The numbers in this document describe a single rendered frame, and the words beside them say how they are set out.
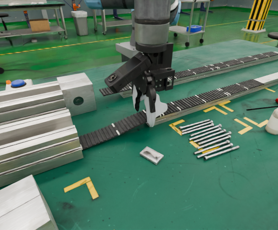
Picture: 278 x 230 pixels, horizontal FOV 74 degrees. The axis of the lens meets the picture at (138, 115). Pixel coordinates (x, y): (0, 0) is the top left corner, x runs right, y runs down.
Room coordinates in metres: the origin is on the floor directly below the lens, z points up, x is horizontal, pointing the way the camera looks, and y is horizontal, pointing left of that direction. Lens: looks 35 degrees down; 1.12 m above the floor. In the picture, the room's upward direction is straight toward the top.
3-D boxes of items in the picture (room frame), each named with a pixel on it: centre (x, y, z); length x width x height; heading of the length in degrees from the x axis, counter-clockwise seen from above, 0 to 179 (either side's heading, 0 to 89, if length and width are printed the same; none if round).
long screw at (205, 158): (0.32, -0.20, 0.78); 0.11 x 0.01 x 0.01; 112
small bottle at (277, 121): (0.40, -0.38, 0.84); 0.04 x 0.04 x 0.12
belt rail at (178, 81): (0.83, -0.36, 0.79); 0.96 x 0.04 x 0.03; 118
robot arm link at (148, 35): (0.44, -0.03, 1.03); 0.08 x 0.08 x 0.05
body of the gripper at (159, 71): (0.44, -0.03, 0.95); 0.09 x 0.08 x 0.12; 117
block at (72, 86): (0.54, 0.21, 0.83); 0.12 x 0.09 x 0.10; 28
